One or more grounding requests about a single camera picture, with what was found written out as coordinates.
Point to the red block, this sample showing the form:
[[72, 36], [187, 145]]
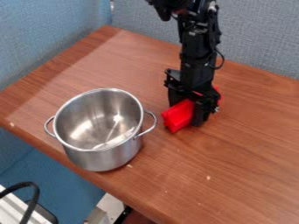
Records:
[[178, 116]]

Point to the white device with black part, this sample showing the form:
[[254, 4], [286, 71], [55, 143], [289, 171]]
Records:
[[12, 210]]

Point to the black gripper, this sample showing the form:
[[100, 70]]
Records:
[[194, 77]]

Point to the stainless steel pot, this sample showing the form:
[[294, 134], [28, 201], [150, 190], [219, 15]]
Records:
[[98, 125]]

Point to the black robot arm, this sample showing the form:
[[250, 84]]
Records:
[[196, 17]]

